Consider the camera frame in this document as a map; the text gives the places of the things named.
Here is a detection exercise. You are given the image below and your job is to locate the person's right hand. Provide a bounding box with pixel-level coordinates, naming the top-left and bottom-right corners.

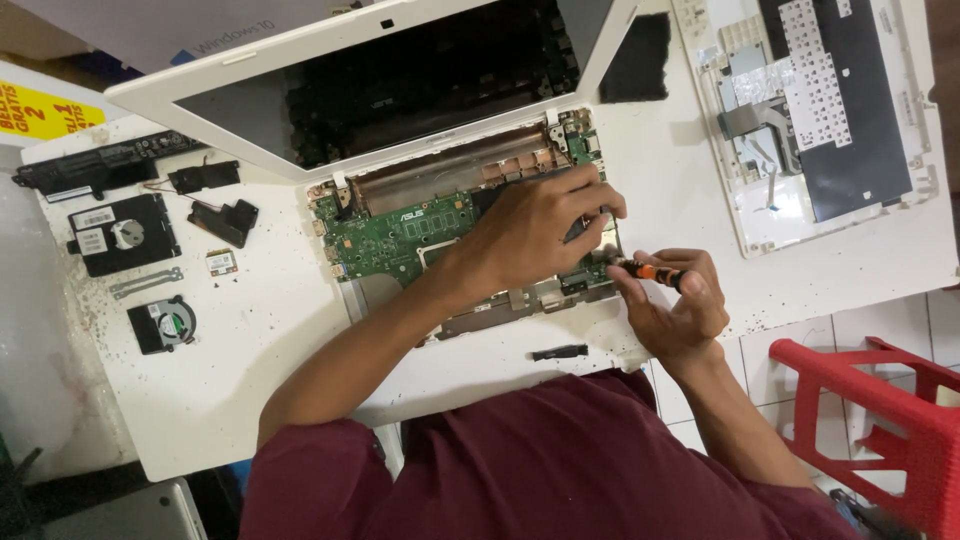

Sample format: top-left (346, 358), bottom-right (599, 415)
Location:
top-left (606, 247), bottom-right (731, 363)

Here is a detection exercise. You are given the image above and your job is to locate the person's left hand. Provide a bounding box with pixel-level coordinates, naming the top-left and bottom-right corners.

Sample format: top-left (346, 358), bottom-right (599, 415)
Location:
top-left (459, 165), bottom-right (628, 294)

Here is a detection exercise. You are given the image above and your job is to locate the orange black screwdriver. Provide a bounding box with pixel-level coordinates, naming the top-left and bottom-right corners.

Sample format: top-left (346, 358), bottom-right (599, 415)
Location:
top-left (611, 257), bottom-right (688, 294)

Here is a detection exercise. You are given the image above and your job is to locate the black foam pad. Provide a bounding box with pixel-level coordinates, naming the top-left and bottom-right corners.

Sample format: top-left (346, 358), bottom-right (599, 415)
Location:
top-left (598, 11), bottom-right (672, 105)

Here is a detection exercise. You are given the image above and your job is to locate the small black plastic piece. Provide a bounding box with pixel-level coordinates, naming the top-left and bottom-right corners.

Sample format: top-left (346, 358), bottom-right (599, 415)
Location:
top-left (531, 344), bottom-right (590, 363)

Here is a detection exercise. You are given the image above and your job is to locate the green laptop motherboard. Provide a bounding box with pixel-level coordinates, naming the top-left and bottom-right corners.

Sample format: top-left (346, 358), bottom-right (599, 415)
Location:
top-left (309, 108), bottom-right (624, 291)

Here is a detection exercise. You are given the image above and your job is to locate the white laptop keyboard cover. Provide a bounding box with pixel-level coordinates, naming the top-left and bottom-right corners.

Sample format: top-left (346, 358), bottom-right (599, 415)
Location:
top-left (671, 0), bottom-right (940, 260)

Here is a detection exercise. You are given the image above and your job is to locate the person's maroon shirt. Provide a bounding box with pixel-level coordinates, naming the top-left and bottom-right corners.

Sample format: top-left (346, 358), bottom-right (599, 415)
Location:
top-left (238, 367), bottom-right (860, 540)

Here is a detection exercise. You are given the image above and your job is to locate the white opened laptop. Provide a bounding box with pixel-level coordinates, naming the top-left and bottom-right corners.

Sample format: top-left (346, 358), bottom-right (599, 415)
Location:
top-left (105, 0), bottom-right (646, 351)

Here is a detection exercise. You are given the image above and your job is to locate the black laptop speaker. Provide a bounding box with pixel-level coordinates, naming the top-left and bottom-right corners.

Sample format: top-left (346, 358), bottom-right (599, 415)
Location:
top-left (186, 198), bottom-right (260, 249)
top-left (168, 159), bottom-right (242, 196)

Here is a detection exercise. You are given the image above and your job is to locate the red plastic stool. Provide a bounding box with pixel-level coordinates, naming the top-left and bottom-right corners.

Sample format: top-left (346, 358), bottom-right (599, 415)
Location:
top-left (768, 336), bottom-right (960, 540)

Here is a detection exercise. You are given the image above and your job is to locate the black cooling fan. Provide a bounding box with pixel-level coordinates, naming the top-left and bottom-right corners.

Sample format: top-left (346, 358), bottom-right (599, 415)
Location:
top-left (126, 294), bottom-right (198, 356)

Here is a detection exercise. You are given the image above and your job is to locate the black hard drive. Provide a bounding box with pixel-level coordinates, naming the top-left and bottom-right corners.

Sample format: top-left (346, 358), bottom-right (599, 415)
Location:
top-left (66, 193), bottom-right (183, 279)

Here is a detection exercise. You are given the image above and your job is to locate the black laptop battery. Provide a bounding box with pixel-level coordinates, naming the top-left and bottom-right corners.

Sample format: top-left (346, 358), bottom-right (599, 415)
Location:
top-left (11, 130), bottom-right (208, 204)

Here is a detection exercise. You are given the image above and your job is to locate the yellow printed sign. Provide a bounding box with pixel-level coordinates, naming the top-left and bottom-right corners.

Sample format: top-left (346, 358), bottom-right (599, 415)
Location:
top-left (0, 78), bottom-right (107, 144)

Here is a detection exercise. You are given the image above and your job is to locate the silver closed laptop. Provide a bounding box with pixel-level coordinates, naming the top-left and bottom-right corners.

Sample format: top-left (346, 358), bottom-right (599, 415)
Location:
top-left (37, 476), bottom-right (209, 540)

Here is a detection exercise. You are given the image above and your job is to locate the small wireless card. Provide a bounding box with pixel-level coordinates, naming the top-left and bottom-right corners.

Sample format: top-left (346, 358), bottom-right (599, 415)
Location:
top-left (205, 248), bottom-right (240, 278)

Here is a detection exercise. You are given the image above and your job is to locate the grey metal bracket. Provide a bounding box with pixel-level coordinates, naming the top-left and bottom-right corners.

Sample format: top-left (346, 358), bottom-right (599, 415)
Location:
top-left (109, 267), bottom-right (185, 301)

